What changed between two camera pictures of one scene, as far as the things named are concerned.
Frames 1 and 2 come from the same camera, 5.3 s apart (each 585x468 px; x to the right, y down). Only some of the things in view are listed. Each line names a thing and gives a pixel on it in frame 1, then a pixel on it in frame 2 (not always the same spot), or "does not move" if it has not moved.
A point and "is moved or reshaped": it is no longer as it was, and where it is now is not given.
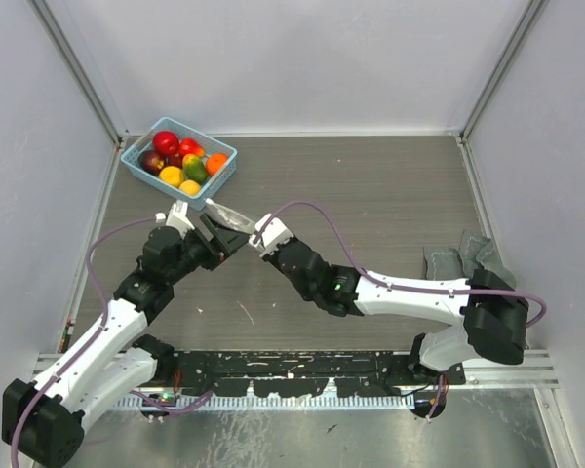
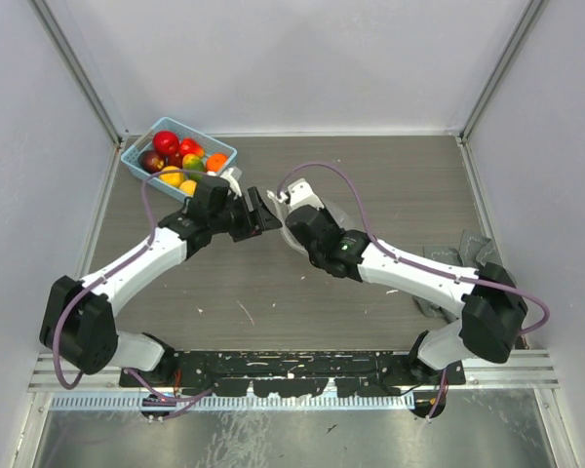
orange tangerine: (214, 162) does not move
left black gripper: (224, 240) → (255, 220)
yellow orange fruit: (189, 187) does not move
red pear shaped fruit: (189, 146) does not move
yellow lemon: (172, 175) does not move
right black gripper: (273, 256) → (328, 216)
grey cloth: (448, 263) does not move
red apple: (166, 142) does not move
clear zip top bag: (229, 216) is moved or reshaped
